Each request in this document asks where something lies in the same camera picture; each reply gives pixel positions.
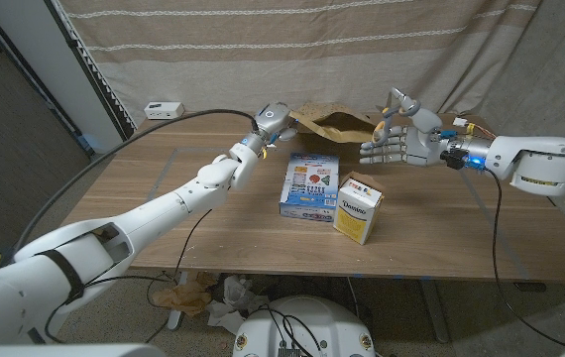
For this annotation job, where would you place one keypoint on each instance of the crumpled brown paper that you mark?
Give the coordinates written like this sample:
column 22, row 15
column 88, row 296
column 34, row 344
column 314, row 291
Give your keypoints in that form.
column 183, row 297

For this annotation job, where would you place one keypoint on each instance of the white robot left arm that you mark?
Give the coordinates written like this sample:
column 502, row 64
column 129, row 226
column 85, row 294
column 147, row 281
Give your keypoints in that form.
column 163, row 208

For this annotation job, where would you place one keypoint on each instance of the white power strip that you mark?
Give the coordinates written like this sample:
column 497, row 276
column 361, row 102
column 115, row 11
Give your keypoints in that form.
column 163, row 110

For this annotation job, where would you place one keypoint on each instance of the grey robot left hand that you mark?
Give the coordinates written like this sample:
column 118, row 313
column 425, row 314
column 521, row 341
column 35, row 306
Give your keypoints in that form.
column 272, row 119

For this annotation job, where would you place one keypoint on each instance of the grey tape outline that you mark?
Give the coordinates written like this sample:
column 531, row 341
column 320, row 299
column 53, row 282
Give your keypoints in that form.
column 500, row 238

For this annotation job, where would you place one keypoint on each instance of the black slanted frame post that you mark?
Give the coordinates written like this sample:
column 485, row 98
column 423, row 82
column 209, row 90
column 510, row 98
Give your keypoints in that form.
column 94, row 74

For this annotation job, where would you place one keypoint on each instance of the blue white cardboard box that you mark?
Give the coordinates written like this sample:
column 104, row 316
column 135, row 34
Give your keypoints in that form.
column 307, row 198

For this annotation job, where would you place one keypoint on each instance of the white metal table leg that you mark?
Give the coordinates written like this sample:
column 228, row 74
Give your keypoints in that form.
column 176, row 320

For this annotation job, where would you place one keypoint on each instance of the beige striped curtain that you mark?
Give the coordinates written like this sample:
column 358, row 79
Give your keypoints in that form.
column 312, row 49

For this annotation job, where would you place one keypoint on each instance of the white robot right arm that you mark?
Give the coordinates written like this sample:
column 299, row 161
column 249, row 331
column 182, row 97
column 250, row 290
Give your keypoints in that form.
column 535, row 158

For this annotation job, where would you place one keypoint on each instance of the grey metal table leg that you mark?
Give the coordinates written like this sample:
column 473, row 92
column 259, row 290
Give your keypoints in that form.
column 436, row 312

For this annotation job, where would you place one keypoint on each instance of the white yellow carton box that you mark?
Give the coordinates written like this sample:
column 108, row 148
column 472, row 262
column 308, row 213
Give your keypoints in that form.
column 357, row 213

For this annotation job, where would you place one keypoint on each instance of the crumpled white paper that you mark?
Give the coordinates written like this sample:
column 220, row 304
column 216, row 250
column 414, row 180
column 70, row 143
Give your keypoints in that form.
column 235, row 292

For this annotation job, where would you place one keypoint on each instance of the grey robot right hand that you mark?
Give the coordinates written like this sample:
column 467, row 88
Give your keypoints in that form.
column 421, row 144

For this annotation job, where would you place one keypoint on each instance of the white robot torso base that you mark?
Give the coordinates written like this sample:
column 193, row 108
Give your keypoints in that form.
column 322, row 322

